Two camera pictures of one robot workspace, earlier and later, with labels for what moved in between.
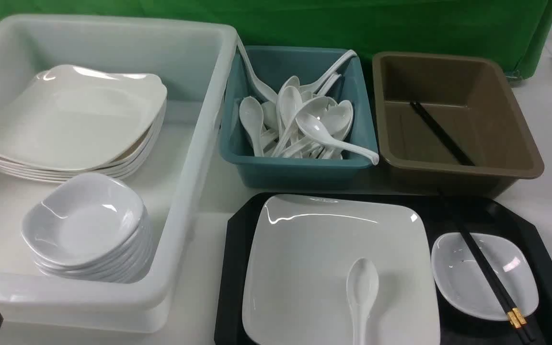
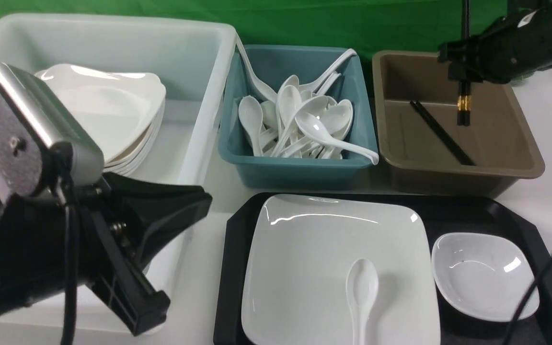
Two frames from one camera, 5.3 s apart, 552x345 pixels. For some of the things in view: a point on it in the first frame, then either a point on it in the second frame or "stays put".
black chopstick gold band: [478, 254] -> [461, 94]
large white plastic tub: [195, 62] stays put
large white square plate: [295, 289] stays put
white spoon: [362, 286] stays put
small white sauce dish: [465, 281] stays put
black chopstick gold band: [519, 317] -> [467, 66]
